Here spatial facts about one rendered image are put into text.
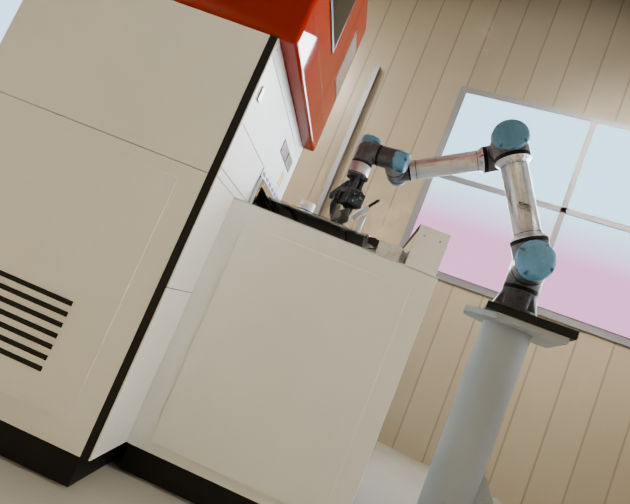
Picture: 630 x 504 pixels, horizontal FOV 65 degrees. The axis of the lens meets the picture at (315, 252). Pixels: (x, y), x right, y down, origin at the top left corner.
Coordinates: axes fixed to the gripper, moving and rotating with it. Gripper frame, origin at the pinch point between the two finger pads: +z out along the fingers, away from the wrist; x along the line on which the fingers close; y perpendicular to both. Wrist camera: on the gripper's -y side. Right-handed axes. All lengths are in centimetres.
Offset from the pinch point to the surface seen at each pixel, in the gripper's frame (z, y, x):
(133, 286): 42, 25, -61
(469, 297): -18, -75, 163
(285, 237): 14.8, 24.9, -28.1
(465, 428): 47, 46, 46
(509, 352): 19, 50, 49
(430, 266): 6.2, 44.6, 9.0
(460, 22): -212, -131, 114
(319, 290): 25.1, 33.9, -16.4
